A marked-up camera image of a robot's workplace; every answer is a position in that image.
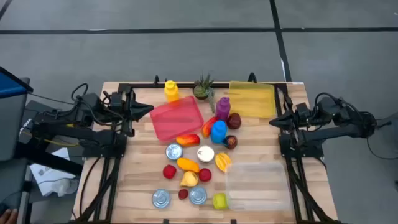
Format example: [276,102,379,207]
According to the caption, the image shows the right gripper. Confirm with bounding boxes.
[269,96,312,146]

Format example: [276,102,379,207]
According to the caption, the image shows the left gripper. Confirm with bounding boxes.
[107,89,155,137]

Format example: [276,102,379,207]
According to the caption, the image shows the red plastic bin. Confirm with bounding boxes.
[149,95,205,142]

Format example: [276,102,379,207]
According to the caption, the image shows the yellow squeeze bottle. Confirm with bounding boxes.
[164,80,180,103]

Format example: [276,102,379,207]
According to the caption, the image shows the dark red toy pomegranate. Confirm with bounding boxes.
[222,134,238,150]
[226,112,242,130]

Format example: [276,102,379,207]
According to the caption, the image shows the red-orange toy mango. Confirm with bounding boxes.
[201,116,219,139]
[175,133,201,147]

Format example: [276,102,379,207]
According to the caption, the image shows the purple squeeze bottle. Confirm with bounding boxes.
[215,96,231,122]

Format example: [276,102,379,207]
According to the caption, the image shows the blue squeeze bottle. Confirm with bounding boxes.
[210,120,228,145]

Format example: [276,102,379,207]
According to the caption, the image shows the red toy apple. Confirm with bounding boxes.
[162,164,177,180]
[198,167,213,182]

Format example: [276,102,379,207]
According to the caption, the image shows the clear plastic bin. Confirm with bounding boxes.
[224,161,292,212]

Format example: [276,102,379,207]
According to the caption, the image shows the yellow-orange toy mango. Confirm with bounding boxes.
[176,157,200,174]

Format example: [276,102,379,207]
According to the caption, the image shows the yellow toy starfruit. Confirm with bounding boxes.
[215,152,233,173]

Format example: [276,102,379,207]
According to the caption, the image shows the yellow toy pear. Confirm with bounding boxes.
[180,170,199,188]

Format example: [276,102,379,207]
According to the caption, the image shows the green toy pear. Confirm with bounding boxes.
[212,192,229,210]

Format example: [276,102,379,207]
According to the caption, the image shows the yellow plastic bin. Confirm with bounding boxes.
[228,80,277,119]

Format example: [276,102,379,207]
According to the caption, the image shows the silver tin can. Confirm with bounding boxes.
[151,189,172,209]
[165,142,183,161]

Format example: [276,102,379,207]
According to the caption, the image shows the small potted succulent plant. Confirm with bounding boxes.
[192,73,216,113]

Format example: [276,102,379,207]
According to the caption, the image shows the tin can with pull tab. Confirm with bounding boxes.
[197,145,215,163]

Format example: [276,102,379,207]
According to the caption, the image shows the tin can with pink label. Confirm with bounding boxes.
[188,185,208,205]

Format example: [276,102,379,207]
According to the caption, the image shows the black box with white text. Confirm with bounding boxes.
[19,101,63,147]

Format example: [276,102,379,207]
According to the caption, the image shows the grey stand leg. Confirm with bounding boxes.
[371,111,398,130]

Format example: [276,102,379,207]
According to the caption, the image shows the black diagonal beam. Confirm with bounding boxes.
[14,141,84,175]

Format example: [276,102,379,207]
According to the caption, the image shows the clear plastic cup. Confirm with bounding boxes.
[51,177,80,197]

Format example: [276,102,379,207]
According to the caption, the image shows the white paper sheets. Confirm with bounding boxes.
[29,147,78,197]

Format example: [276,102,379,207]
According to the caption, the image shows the grey cabinet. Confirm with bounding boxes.
[0,77,31,162]

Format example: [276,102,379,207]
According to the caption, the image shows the computer monitor blue screen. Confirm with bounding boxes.
[0,66,34,100]

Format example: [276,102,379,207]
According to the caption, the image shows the dark grey seat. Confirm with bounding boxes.
[0,158,29,203]

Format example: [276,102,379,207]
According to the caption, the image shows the person's hand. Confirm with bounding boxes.
[0,208,19,224]

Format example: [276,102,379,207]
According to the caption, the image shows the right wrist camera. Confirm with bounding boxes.
[295,102,310,118]

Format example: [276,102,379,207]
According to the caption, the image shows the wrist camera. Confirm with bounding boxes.
[295,102,310,118]
[109,91,123,109]

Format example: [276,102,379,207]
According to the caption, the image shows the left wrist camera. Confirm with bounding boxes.
[109,91,123,109]

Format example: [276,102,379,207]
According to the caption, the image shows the yellow cable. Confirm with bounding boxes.
[20,129,78,147]

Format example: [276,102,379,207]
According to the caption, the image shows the black floor cable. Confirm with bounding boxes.
[366,124,398,161]

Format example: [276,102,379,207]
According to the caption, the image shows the grey metal post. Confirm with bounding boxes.
[17,164,32,224]

